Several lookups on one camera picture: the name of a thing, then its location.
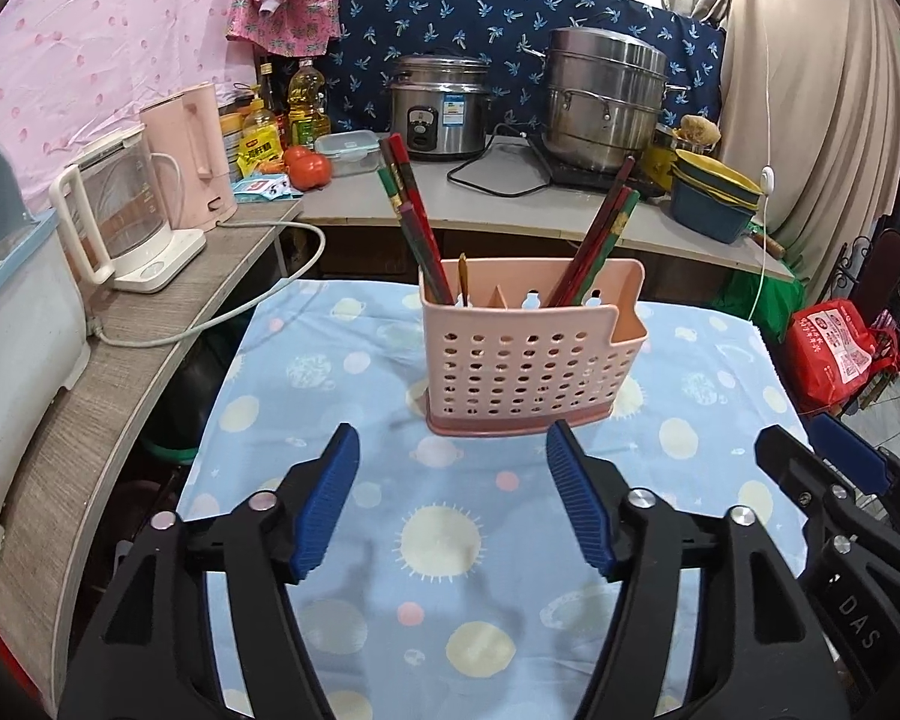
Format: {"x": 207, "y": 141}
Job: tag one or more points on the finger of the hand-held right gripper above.
{"x": 795, "y": 469}
{"x": 847, "y": 450}

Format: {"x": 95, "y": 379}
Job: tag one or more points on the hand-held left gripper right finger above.
{"x": 581, "y": 502}

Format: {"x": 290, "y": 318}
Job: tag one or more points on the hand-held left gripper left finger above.
{"x": 322, "y": 510}

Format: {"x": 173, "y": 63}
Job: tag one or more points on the pink perforated utensil basket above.
{"x": 525, "y": 360}

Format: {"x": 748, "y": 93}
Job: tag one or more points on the gold flower spoon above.
{"x": 463, "y": 277}

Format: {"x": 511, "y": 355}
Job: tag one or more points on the maroon chopstick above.
{"x": 420, "y": 240}
{"x": 387, "y": 157}

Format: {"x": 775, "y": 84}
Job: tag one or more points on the red chopstick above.
{"x": 624, "y": 211}
{"x": 405, "y": 165}

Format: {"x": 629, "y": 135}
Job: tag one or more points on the bundle of four chopsticks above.
{"x": 618, "y": 186}

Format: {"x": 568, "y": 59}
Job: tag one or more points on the red shopping bag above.
{"x": 832, "y": 352}

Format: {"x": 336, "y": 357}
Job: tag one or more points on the blue planet print tablecloth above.
{"x": 457, "y": 540}

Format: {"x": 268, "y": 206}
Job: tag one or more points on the green plastic bag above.
{"x": 765, "y": 300}

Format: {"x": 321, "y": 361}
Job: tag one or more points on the black metal chair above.
{"x": 877, "y": 270}

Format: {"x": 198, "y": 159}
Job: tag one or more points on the wood grain side counter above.
{"x": 82, "y": 405}

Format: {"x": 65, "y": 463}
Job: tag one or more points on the dark blue bowl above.
{"x": 709, "y": 217}

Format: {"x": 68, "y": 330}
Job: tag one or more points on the yellow bowl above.
{"x": 716, "y": 176}

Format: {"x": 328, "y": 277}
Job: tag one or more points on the blue snack packet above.
{"x": 262, "y": 187}

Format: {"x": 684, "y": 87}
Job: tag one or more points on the black induction cooker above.
{"x": 570, "y": 169}

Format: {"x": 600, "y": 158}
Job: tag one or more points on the red tomato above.
{"x": 307, "y": 167}

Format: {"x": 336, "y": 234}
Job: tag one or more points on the white glass kettle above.
{"x": 124, "y": 225}

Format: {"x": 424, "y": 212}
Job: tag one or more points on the brown loofah sponge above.
{"x": 700, "y": 133}

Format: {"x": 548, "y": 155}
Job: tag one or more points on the white storage bin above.
{"x": 15, "y": 330}

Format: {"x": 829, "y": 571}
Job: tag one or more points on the clear food container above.
{"x": 349, "y": 154}

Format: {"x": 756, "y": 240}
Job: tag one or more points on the yellow seasoning packet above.
{"x": 259, "y": 154}

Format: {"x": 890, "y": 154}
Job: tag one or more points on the beige curtain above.
{"x": 810, "y": 90}

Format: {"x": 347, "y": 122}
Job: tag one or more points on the pink electric kettle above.
{"x": 187, "y": 157}

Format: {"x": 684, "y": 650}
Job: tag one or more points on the yellow cooking oil bottle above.
{"x": 307, "y": 109}

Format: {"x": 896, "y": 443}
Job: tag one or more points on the stacked steel steamer pot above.
{"x": 604, "y": 101}

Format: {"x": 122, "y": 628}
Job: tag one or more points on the steel rice cooker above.
{"x": 439, "y": 109}

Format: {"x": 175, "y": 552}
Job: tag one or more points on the dark blue floral cloth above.
{"x": 510, "y": 22}

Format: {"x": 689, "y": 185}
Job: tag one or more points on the pink dotted wall cloth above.
{"x": 105, "y": 37}

